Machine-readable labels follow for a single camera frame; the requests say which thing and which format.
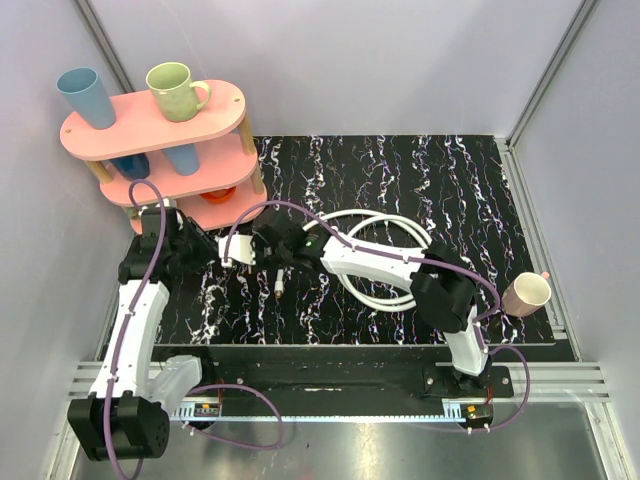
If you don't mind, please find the light blue tall cup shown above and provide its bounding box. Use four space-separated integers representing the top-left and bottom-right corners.
56 67 116 130

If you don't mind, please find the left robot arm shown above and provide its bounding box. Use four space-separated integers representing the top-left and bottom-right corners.
67 207 217 462

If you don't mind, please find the dark blue cup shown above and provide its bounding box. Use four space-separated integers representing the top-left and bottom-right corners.
110 153 150 180

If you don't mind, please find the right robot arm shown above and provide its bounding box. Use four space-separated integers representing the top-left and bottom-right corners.
252 207 491 397

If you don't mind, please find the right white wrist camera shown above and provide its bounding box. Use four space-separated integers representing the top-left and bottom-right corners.
217 234 256 268

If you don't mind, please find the black marbled mat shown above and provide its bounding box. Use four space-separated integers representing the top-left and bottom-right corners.
151 135 553 346

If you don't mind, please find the pink beige cup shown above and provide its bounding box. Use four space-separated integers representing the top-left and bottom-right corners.
502 272 552 317

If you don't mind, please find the teal mug bottom shelf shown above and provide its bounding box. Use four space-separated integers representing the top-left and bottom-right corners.
123 206 140 220

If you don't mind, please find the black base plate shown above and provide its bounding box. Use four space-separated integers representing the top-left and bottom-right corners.
153 345 514 418

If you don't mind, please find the pink three-tier shelf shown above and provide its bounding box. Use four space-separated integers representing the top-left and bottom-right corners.
60 80 267 230

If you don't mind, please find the green mug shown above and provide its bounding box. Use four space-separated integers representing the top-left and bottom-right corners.
146 62 212 123

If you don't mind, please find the light blue cup middle shelf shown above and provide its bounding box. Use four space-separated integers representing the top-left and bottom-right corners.
162 144 200 176

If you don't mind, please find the white hose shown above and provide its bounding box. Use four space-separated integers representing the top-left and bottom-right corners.
272 208 433 313

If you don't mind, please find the orange bowl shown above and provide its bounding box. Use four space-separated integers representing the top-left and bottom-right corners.
200 187 236 204

